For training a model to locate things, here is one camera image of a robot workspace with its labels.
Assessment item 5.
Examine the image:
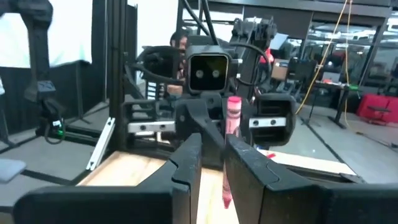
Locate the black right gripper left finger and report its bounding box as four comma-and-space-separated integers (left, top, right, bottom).
14, 133, 203, 224

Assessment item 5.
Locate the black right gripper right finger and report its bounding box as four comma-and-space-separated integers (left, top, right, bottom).
224, 134, 398, 224

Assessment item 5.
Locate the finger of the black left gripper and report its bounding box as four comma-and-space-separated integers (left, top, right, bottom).
241, 98, 257, 147
175, 99, 225, 169

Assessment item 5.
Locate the silver aluminium bar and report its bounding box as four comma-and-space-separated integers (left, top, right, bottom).
86, 117, 116, 172

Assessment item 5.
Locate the brown cardboard box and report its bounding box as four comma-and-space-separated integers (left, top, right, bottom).
271, 58, 290, 82

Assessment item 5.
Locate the person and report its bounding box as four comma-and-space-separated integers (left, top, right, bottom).
167, 30, 190, 96

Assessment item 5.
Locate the black desk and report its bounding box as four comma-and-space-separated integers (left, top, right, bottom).
313, 80, 363, 130

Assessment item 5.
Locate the white cloth screen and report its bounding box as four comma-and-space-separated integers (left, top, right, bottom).
0, 0, 93, 68

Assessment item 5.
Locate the red case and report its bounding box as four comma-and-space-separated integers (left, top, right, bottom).
356, 93, 398, 124

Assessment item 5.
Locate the grey side table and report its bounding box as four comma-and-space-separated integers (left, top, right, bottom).
0, 159, 27, 184

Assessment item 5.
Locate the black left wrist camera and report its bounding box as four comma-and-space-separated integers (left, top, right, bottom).
185, 45, 233, 95

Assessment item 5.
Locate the yellow cable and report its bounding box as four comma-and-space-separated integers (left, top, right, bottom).
295, 0, 349, 114
343, 0, 354, 128

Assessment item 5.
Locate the black overhead frame structure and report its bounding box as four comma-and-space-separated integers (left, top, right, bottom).
177, 0, 393, 40

